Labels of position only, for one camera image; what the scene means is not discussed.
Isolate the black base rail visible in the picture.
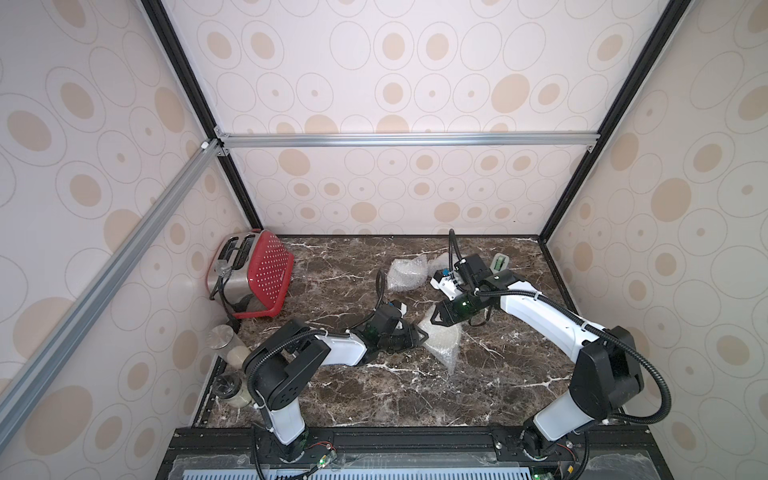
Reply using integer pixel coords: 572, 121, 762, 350
156, 425, 672, 479

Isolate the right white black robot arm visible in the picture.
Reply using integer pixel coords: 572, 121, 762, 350
430, 275, 672, 445

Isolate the white green small device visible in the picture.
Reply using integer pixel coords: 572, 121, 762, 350
490, 253, 510, 273

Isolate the red silver toaster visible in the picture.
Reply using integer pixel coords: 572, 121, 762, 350
207, 229, 294, 319

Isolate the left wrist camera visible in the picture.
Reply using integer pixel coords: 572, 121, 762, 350
363, 300, 408, 339

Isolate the upper glass jar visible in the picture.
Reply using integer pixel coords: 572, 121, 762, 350
206, 324, 251, 370

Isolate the lower glass jar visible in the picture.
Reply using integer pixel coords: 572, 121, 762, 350
212, 373, 253, 409

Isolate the glass jar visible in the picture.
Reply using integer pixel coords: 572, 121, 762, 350
206, 324, 251, 370
212, 373, 253, 409

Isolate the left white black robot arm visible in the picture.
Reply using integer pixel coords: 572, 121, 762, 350
242, 314, 429, 447

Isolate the horizontal aluminium frame bar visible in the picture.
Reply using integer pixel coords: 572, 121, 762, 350
221, 131, 600, 149

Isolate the diagonal aluminium frame bar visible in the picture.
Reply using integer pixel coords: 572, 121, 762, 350
1, 138, 223, 448

